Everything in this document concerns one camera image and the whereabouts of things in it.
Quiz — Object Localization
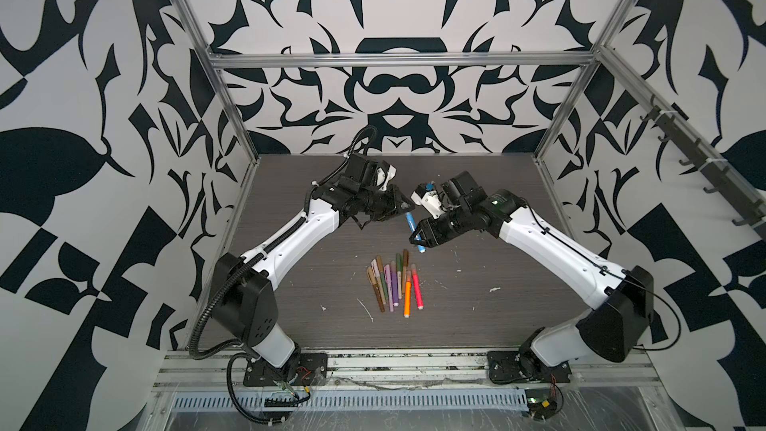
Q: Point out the white slotted cable duct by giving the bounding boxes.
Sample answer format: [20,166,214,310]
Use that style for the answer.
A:
[172,388,529,412]

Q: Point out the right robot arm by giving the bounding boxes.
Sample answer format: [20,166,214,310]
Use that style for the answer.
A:
[410,172,653,384]

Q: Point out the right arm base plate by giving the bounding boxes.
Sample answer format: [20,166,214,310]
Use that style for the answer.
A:
[487,351,572,385]

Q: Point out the purple highlighter pen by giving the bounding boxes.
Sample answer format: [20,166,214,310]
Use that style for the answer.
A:
[390,261,400,307]

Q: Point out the small circuit board right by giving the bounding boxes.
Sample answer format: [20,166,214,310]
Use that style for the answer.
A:
[525,386,565,422]

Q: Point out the blue highlighter pen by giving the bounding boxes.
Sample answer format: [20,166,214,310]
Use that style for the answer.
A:
[405,212,426,253]

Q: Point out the green cap beige pen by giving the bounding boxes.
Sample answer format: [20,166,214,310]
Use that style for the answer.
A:
[395,253,403,303]

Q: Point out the wall hook rail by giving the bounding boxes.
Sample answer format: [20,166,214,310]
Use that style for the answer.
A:
[638,95,765,241]

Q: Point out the pale pink cap tan pen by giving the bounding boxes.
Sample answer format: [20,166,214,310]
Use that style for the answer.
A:
[371,259,386,312]

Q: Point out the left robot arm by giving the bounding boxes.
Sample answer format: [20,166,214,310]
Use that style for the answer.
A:
[189,154,414,369]

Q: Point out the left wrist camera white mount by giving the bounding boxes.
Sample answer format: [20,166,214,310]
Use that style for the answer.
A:
[375,161,397,192]

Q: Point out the gold cap green pen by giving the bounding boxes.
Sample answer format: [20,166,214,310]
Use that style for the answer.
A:
[375,255,388,306]

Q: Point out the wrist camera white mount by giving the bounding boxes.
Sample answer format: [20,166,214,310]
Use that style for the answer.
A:
[375,161,397,192]
[411,182,446,219]

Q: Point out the tan cap brown pen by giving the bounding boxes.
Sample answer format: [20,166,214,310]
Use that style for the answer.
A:
[366,267,385,312]

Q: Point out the aluminium front rail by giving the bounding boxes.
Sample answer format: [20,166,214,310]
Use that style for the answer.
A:
[152,348,661,391]

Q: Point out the black corrugated cable conduit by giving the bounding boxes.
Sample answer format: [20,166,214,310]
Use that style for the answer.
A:
[188,125,379,426]

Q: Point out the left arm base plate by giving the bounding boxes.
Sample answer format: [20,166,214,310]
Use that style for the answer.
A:
[243,352,328,387]

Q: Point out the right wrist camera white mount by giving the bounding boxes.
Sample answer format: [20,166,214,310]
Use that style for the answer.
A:
[411,182,446,219]

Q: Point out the orange highlighter pen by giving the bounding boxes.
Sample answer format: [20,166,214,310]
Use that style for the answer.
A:
[403,270,411,318]

